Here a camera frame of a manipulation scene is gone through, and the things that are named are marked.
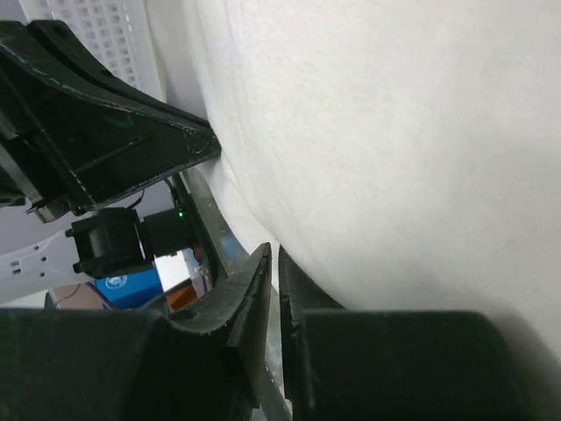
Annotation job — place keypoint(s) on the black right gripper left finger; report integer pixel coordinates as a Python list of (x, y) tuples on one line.
[(201, 363)]

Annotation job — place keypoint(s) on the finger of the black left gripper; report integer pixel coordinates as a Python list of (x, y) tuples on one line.
[(138, 139)]

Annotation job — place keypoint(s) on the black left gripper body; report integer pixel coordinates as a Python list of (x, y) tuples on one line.
[(48, 139)]

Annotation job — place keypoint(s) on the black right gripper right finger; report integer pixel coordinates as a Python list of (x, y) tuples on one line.
[(340, 364)]

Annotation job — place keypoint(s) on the white t shirt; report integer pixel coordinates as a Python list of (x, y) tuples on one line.
[(406, 154)]

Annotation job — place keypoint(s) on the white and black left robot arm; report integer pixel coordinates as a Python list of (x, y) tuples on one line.
[(103, 242)]

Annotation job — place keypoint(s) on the white plastic basket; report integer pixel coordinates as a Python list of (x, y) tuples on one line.
[(116, 32)]

